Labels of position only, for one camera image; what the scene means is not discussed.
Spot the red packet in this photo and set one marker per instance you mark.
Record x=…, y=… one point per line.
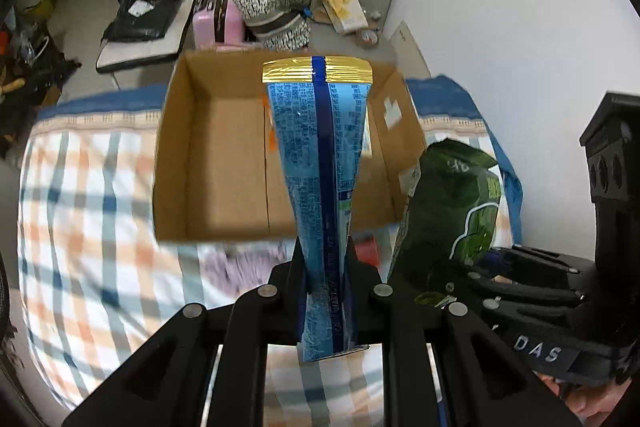
x=369, y=252

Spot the cardboard box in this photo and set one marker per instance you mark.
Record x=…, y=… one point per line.
x=220, y=167

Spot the purple patterned packet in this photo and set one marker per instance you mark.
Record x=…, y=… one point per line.
x=240, y=267

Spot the person's right hand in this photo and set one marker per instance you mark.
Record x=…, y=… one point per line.
x=582, y=407

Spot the pink box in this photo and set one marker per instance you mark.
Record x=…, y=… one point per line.
x=232, y=24

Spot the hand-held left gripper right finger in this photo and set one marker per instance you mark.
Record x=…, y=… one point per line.
x=352, y=266

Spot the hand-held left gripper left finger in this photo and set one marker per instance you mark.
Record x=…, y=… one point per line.
x=298, y=268

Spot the pile of dark bags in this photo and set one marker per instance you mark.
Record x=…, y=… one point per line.
x=30, y=77

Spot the flat cardboard sheet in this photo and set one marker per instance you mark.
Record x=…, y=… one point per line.
x=407, y=44

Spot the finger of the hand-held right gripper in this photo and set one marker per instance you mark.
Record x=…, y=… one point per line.
x=545, y=259
x=530, y=294

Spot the small round tin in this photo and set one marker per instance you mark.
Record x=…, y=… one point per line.
x=370, y=38

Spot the plaid bed sheet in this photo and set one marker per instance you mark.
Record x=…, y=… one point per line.
x=100, y=217

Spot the blue snack packet gold seal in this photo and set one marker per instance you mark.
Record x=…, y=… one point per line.
x=320, y=167

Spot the black plastic bag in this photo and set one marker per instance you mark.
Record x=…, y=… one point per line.
x=142, y=9

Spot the green snack packet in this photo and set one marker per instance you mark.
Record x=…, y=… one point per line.
x=445, y=207

